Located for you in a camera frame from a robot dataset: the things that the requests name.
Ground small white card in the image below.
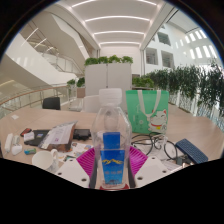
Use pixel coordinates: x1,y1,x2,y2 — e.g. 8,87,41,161
23,131,36,142

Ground black chair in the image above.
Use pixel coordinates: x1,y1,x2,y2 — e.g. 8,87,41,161
41,96,62,111

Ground wooden planter with plants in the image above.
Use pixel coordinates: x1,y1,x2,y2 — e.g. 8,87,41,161
132,74,155,90

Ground brown planter with plants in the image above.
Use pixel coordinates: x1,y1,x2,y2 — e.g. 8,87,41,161
66,77,86,99

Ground clear blue-label water bottle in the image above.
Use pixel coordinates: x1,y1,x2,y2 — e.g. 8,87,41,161
90,87,133,191

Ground tangled black cables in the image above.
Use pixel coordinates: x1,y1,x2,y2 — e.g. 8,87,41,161
130,132,179,161

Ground black wallet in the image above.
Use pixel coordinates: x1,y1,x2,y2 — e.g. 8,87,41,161
73,128,92,141

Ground row of green plants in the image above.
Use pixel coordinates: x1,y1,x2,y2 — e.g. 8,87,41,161
144,61,224,118

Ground white computer mouse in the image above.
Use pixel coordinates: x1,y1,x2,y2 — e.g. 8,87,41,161
11,143,24,156

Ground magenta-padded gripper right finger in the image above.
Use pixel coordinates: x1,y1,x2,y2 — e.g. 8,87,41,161
128,145,170,188

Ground green cat-print tote bag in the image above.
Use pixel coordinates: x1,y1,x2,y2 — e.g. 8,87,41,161
125,89,170,135

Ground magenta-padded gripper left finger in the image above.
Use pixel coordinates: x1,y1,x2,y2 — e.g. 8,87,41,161
54,147,98,189

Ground white power strip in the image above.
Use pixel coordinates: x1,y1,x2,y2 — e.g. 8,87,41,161
4,132,14,154

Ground black notebook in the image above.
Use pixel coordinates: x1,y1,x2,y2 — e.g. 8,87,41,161
23,129,51,147

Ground white charger block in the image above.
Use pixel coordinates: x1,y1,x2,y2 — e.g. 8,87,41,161
11,134,22,146

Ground small teal packet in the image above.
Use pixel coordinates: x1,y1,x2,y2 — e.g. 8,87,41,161
23,148,37,156

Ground brown package with paper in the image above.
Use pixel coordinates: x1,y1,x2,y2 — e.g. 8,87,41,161
37,120,78,153

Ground colourful sticker sheet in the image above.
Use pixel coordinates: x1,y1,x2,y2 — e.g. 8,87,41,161
58,142,95,163

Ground dark red phone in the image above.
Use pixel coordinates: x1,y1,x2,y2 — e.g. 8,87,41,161
19,127,33,138

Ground ceiling light strips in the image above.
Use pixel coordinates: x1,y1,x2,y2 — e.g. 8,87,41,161
71,0,158,46

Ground glass balustrade railing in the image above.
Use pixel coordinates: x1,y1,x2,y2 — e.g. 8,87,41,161
0,83,73,116

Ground white cabinet with plants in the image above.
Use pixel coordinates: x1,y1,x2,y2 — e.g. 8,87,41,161
83,55,134,101

